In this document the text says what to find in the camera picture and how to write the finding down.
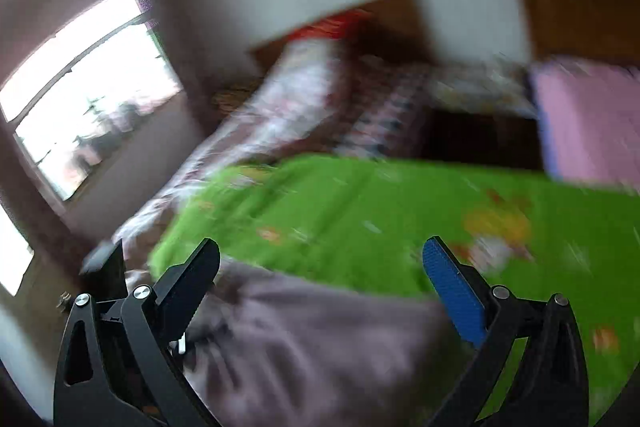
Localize lilac knit pants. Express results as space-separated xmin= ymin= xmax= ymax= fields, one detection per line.
xmin=183 ymin=258 xmax=471 ymax=426

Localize bright window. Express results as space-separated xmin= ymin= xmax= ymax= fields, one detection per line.
xmin=1 ymin=0 xmax=180 ymax=295

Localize brown yellow patterned blanket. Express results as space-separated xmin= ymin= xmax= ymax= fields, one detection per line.
xmin=210 ymin=78 xmax=262 ymax=119

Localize green cartoon bed sheet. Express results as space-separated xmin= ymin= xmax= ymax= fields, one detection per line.
xmin=150 ymin=155 xmax=639 ymax=421

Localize pink bed sheet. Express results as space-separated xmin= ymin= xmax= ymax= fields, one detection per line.
xmin=529 ymin=57 xmax=639 ymax=190

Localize pink patterned curtain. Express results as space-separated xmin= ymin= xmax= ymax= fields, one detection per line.
xmin=119 ymin=0 xmax=222 ymax=134

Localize pale pink patterned quilt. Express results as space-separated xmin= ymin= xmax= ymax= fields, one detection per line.
xmin=112 ymin=38 xmax=346 ymax=253

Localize nightstand with floral cover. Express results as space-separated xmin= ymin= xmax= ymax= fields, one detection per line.
xmin=427 ymin=61 xmax=536 ymax=118

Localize red plaid blanket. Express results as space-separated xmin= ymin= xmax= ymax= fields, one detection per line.
xmin=328 ymin=63 xmax=431 ymax=158

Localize red embroidered pillow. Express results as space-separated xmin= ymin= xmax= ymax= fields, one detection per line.
xmin=288 ymin=9 xmax=372 ymax=41

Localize large brown wooden headboard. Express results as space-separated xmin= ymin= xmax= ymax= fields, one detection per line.
xmin=521 ymin=0 xmax=639 ymax=66

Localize small brown wooden headboard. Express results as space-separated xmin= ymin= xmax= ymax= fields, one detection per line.
xmin=250 ymin=0 xmax=436 ymax=72

